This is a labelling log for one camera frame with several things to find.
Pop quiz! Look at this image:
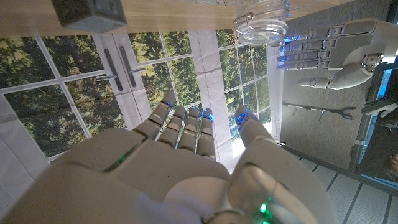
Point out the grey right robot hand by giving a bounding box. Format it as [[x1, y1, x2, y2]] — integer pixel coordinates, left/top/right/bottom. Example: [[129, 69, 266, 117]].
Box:
[[0, 91, 340, 224]]

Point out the person head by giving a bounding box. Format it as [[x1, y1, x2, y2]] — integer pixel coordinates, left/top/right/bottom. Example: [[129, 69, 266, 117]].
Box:
[[385, 152, 398, 182]]

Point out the dark grey cube block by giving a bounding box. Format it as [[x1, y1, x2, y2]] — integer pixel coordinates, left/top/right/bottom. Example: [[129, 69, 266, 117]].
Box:
[[50, 0, 129, 34]]

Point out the printed window forest backdrop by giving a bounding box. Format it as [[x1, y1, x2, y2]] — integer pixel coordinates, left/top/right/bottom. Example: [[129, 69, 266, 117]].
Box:
[[0, 29, 284, 224]]

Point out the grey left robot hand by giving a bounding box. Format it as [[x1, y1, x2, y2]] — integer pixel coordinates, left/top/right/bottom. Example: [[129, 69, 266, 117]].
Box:
[[275, 17, 398, 91]]

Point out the black metal wall bracket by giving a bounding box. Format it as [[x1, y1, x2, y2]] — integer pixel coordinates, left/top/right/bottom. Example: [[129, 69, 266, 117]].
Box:
[[282, 100, 357, 121]]

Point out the clear glass hinged jar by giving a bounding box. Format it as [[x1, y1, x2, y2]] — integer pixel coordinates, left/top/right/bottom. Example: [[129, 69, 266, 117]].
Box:
[[233, 0, 290, 47]]

